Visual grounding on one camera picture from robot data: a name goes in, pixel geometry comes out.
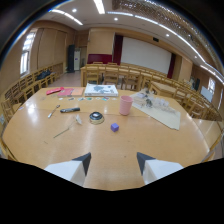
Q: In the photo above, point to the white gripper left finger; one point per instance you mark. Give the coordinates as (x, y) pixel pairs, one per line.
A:
(70, 168)

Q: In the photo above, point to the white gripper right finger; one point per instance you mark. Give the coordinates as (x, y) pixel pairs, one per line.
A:
(156, 169)

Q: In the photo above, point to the beige cloth mat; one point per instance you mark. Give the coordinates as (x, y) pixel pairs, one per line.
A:
(156, 111)

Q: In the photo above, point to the black marker pen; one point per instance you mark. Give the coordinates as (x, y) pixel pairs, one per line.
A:
(70, 109)

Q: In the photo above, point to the purple cube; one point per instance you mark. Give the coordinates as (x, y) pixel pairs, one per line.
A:
(114, 127)

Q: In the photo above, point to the metal spoon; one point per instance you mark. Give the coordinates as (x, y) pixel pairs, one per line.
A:
(53, 111)

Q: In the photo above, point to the clear plastic packaging pile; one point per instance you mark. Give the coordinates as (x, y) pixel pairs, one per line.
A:
(151, 100)

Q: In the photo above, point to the pink plastic cup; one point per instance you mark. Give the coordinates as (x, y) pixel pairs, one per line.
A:
(125, 105)

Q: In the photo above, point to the small teal card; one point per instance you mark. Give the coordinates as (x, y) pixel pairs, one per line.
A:
(88, 98)

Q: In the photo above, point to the pink book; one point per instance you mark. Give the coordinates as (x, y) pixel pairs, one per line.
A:
(65, 92)

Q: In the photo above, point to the orange book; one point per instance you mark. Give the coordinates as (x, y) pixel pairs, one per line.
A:
(77, 91)

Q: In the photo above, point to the red flat packet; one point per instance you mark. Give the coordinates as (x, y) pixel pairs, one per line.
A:
(54, 90)

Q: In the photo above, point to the white printed book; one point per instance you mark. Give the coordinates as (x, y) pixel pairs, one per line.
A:
(101, 89)

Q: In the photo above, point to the wooden chair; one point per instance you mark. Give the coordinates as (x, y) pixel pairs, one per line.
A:
(130, 79)
(111, 76)
(92, 75)

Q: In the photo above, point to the black bag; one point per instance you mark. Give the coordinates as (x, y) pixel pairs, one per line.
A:
(44, 74)

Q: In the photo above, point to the black floor cabinet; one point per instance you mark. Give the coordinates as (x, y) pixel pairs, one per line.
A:
(71, 58)

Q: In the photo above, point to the white projection screen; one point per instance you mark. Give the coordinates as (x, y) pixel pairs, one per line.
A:
(146, 55)

